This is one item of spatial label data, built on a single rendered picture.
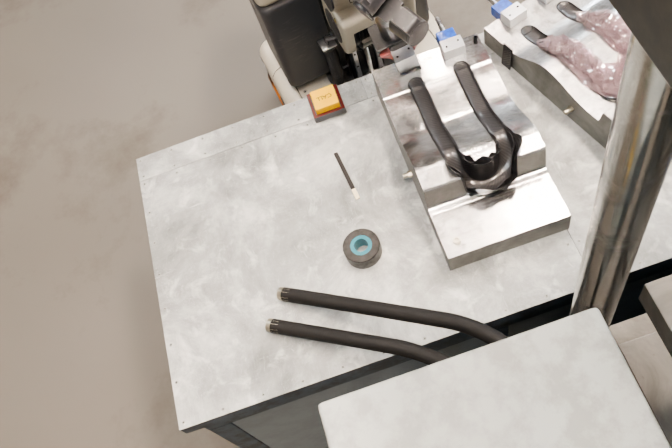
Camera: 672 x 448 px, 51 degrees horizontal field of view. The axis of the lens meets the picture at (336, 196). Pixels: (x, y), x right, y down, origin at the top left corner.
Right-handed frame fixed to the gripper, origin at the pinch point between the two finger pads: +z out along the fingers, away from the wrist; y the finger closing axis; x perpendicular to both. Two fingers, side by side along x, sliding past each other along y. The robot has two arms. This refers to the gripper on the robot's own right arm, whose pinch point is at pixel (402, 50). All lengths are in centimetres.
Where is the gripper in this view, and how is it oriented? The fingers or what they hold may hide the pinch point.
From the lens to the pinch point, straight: 165.0
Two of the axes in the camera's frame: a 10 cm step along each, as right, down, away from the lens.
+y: 9.1, -3.9, -1.5
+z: 2.9, 3.1, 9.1
